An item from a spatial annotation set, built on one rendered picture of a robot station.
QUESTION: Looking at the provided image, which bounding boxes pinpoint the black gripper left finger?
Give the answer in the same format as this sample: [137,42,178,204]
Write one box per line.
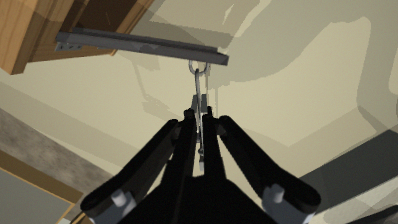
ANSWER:
[80,95,199,224]

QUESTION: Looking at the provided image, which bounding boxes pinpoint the brown wooden cabinet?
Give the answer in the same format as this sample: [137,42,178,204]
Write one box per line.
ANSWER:
[0,0,229,76]

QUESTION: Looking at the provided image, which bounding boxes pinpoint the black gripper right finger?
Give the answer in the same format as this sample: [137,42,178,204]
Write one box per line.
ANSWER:
[201,94,321,224]

